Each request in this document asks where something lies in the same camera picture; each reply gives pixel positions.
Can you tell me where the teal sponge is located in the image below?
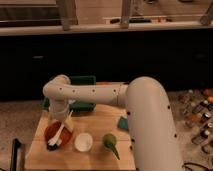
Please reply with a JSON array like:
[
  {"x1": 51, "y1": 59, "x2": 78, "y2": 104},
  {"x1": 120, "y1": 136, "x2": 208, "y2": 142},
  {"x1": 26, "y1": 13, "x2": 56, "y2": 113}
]
[{"x1": 117, "y1": 116, "x2": 129, "y2": 131}]

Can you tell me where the green pear shaped toy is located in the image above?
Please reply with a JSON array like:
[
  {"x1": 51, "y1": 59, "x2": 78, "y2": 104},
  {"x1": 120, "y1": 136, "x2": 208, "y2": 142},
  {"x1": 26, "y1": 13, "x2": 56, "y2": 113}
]
[{"x1": 102, "y1": 133, "x2": 120, "y2": 159}]

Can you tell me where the dark green dish rack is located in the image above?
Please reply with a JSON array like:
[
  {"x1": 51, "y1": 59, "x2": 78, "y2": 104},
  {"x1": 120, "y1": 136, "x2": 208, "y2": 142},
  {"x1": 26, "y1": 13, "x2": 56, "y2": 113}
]
[{"x1": 43, "y1": 74, "x2": 96, "y2": 112}]

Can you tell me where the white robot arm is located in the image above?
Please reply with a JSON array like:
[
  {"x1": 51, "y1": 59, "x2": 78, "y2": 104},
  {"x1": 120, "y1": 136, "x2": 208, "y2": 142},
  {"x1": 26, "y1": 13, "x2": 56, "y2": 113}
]
[{"x1": 43, "y1": 75, "x2": 185, "y2": 171}]

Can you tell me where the white round cup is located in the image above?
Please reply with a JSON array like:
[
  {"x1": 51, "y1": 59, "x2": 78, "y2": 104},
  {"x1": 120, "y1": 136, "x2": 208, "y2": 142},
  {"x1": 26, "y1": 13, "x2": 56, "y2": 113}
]
[{"x1": 74, "y1": 133, "x2": 93, "y2": 152}]

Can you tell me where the wooden board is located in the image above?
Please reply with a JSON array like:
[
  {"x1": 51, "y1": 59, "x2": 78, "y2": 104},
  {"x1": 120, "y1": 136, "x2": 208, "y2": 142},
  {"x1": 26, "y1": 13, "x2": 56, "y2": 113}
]
[{"x1": 25, "y1": 105, "x2": 135, "y2": 171}]

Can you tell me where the white handled dish brush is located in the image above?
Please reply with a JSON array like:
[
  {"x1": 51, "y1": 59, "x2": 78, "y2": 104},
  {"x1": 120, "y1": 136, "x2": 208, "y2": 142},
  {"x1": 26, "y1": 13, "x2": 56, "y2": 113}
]
[{"x1": 47, "y1": 124, "x2": 64, "y2": 151}]

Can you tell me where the red bowl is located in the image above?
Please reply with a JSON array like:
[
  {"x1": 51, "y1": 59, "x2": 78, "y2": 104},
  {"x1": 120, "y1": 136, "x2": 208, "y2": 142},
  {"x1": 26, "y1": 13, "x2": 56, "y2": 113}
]
[{"x1": 44, "y1": 120, "x2": 74, "y2": 148}]

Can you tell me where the spice bottle rack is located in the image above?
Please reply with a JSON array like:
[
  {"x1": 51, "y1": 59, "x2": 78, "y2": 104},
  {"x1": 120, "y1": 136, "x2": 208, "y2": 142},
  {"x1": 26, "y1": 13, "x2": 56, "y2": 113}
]
[{"x1": 177, "y1": 88, "x2": 213, "y2": 155}]

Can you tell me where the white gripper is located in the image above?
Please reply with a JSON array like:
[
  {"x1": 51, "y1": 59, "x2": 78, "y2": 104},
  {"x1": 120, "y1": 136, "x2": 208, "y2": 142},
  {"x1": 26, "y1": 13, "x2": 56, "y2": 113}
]
[{"x1": 49, "y1": 104, "x2": 74, "y2": 131}]

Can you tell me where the black chair frame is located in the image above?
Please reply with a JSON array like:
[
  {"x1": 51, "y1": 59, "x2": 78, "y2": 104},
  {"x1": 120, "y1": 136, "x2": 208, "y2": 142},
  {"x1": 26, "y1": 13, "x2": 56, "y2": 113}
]
[{"x1": 9, "y1": 138, "x2": 21, "y2": 171}]

